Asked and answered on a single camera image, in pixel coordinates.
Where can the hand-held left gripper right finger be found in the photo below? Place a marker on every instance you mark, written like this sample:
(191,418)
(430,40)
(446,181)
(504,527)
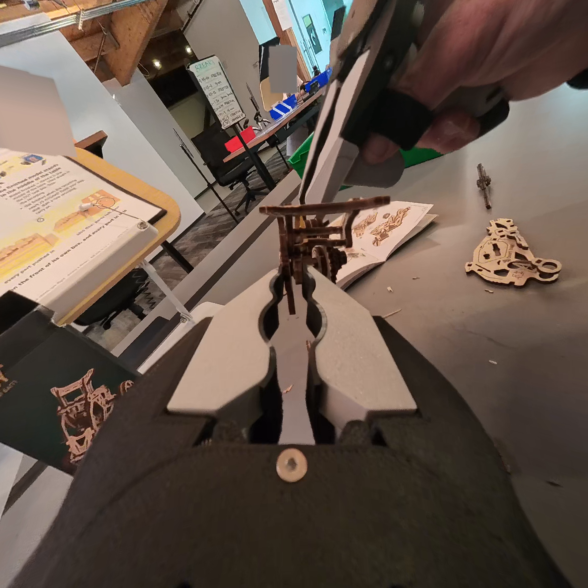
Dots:
(367,367)

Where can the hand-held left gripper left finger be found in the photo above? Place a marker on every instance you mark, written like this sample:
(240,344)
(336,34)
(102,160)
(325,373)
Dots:
(220,363)

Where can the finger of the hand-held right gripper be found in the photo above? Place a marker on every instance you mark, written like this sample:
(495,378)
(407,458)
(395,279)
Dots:
(319,138)
(335,170)

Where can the brown wooden model assembly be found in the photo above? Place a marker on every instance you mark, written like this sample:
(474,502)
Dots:
(321,206)

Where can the pale wooden parts sheet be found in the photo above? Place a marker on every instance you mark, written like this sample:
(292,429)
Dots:
(487,271)

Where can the person's right forearm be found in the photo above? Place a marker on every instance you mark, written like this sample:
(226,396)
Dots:
(579,79)

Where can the dark model kit box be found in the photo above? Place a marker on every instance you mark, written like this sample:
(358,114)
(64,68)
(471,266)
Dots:
(46,367)

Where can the person's right hand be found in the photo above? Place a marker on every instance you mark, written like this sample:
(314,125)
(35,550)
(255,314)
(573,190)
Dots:
(505,46)

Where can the stacked green plastic bins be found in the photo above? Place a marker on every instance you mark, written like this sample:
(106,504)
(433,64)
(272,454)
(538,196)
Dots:
(298,158)

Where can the blue striped storage bin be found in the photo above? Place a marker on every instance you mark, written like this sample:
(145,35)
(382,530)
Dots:
(318,81)
(284,108)

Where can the red plastic bin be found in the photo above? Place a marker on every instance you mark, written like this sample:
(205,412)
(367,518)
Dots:
(239,140)

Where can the open instruction booklet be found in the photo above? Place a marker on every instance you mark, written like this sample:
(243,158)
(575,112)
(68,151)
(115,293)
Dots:
(404,220)

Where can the black office chair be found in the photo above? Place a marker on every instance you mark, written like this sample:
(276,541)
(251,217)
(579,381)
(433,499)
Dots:
(216,151)

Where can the handwritten whiteboard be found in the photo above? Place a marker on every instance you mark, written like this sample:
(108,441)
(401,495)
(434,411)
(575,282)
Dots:
(216,92)

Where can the dark wooden axle rod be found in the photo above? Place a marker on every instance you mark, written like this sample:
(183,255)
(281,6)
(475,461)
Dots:
(483,183)

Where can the wooden book stand white base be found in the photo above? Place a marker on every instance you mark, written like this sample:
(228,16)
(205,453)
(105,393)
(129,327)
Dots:
(105,266)

